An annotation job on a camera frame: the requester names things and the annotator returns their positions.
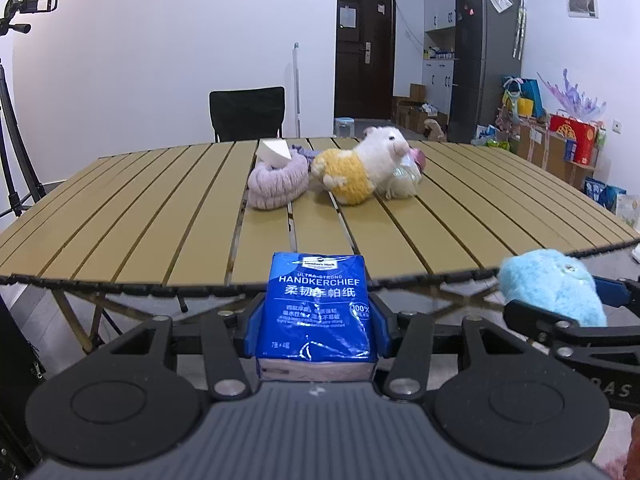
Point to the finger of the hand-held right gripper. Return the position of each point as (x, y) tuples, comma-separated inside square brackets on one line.
[(612, 292), (540, 317)]

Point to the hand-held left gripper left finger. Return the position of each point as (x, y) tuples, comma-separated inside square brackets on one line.
[(253, 327)]

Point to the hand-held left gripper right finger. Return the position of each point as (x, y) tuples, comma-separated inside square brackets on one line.
[(384, 330)]

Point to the blue plush toy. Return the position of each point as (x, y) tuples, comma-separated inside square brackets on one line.
[(545, 285)]

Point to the blue tissue pack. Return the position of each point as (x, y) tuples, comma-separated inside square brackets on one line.
[(315, 310)]

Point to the purple fuzzy headband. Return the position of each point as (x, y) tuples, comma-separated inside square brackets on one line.
[(275, 190)]

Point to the clear plastic bag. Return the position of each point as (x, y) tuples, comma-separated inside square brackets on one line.
[(405, 180)]

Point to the white and yellow plush toy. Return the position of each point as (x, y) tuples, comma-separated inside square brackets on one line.
[(360, 165)]

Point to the pink satin cloth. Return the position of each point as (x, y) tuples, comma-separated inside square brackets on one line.
[(419, 157)]

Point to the purple knit pouch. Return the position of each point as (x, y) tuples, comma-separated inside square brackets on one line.
[(302, 151)]

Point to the blue printed bag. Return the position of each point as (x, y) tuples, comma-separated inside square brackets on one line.
[(600, 192)]

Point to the tan slatted folding table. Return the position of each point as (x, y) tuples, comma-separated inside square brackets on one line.
[(150, 220)]

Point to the large cardboard box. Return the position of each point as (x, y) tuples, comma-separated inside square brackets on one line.
[(540, 152)]

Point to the white wedge-shaped box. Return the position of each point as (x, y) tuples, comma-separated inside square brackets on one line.
[(274, 152)]

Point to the green bag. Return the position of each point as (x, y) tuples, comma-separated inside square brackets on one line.
[(492, 140)]

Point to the yellow gift bag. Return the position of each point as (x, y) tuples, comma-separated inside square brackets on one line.
[(524, 107)]

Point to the blue pet water dispenser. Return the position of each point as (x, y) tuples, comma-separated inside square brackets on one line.
[(345, 127)]

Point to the black folding chair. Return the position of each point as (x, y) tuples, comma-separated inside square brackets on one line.
[(247, 112)]

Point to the open cardboard box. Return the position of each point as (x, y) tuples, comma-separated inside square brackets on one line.
[(406, 115)]

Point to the blue gift bag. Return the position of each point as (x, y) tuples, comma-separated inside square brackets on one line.
[(531, 91)]

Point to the small cardboard box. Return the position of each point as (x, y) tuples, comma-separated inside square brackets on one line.
[(418, 92)]

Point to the black suitcase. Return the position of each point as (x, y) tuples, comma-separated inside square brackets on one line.
[(15, 360)]

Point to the white mop pole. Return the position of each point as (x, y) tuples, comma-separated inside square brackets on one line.
[(296, 90)]

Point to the white floor cabinet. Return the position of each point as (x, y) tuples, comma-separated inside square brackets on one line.
[(439, 85)]

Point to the grey refrigerator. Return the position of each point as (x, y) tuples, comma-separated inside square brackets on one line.
[(485, 70)]

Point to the dark brown door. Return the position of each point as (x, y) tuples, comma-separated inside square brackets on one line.
[(365, 70)]

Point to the black tripod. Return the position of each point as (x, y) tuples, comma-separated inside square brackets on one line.
[(12, 160)]

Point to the white paper notice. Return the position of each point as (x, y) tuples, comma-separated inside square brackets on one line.
[(347, 17)]

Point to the purple wall decoration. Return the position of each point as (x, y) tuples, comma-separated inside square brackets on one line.
[(575, 97)]

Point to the white wall panel box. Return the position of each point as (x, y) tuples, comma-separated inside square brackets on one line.
[(582, 0)]

